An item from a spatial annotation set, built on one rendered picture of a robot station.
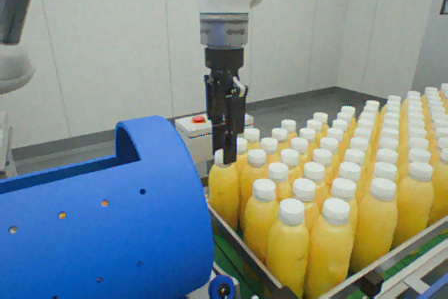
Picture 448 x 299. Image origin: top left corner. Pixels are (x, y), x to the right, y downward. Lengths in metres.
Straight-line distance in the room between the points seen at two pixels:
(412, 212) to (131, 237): 0.55
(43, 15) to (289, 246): 3.00
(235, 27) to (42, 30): 2.80
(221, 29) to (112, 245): 0.37
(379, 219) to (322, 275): 0.14
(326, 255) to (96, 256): 0.34
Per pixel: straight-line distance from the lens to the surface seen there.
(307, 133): 0.77
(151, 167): 0.38
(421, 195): 0.71
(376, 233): 0.63
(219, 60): 0.55
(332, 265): 0.55
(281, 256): 0.52
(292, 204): 0.50
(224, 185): 0.65
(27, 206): 0.37
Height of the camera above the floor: 1.39
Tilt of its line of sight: 22 degrees down
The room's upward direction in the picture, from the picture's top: straight up
